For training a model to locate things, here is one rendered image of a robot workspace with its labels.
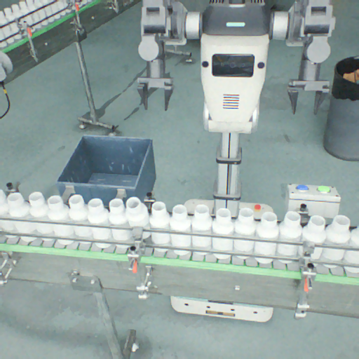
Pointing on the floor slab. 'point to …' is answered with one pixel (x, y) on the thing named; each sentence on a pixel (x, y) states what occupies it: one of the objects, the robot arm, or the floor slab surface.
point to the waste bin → (343, 113)
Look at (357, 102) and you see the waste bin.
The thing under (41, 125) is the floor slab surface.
